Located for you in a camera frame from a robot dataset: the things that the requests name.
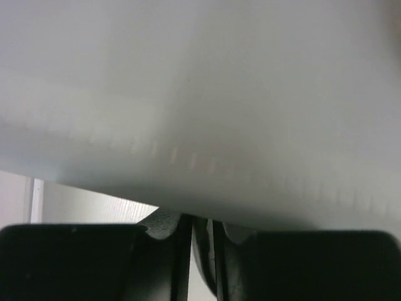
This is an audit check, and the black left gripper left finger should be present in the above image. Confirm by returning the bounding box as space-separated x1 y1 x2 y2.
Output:
1 209 192 300

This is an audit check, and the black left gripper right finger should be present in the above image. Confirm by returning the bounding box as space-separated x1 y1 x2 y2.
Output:
213 222 400 300

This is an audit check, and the white plastic shoe cabinet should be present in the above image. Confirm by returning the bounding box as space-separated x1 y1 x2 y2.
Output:
0 171 44 228

